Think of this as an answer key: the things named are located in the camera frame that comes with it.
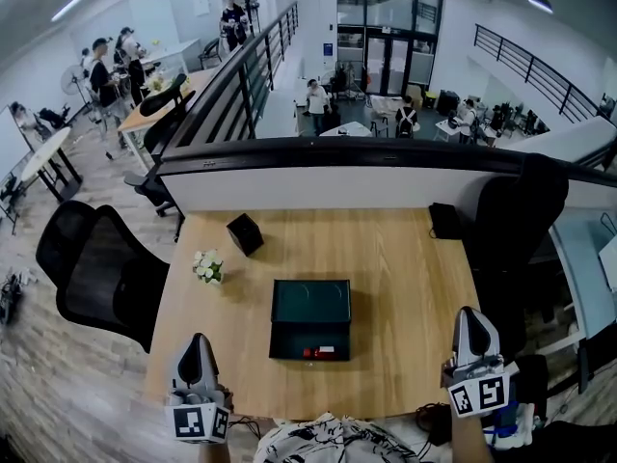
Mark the light blue desk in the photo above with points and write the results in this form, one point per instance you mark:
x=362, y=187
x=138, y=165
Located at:
x=583, y=278

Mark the person's left forearm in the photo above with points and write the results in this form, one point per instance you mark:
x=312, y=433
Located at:
x=213, y=453

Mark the black high-back office chair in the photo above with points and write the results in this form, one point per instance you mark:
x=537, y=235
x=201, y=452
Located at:
x=516, y=239

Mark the white whiteboard on stand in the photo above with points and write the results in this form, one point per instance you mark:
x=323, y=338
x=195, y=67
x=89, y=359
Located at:
x=12, y=143

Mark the black square pen holder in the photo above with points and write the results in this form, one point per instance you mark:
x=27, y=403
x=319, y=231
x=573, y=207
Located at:
x=246, y=234

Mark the glass entrance doors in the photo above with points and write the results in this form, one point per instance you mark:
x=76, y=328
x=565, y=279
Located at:
x=388, y=36

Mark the person's right forearm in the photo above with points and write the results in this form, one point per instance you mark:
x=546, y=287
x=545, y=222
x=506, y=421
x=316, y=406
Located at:
x=471, y=439

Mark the black office chair with headrest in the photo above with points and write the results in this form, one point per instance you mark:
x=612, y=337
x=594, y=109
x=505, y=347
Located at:
x=161, y=128

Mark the black mesh office chair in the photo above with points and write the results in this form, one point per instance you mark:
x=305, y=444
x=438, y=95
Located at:
x=106, y=278

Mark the standing fan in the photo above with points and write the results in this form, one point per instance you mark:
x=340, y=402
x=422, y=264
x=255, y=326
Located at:
x=74, y=80

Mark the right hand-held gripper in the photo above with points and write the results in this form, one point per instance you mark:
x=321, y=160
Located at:
x=482, y=391

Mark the white round table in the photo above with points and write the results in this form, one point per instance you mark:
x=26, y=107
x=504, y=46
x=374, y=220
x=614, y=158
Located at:
x=50, y=155

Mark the dark green box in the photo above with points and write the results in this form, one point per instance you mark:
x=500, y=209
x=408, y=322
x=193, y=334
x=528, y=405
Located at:
x=311, y=307

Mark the red small bottle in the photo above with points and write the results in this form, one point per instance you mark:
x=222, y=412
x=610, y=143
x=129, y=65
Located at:
x=318, y=353

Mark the person's black-white patterned clothing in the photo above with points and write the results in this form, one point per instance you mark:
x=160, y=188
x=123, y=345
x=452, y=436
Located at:
x=332, y=444

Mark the white flowers in small pot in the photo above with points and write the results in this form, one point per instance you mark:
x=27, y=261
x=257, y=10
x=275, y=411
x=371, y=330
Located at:
x=208, y=266

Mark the equipment pile on floor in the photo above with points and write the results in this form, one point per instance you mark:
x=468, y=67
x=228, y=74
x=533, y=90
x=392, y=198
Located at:
x=12, y=297

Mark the black metal balcony railing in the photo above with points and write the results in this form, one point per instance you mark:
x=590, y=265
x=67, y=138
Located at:
x=231, y=89

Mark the black wall-side stair railing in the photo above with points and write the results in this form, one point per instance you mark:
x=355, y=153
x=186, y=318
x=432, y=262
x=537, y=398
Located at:
x=535, y=70

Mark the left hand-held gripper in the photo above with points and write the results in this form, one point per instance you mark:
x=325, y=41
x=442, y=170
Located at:
x=200, y=420

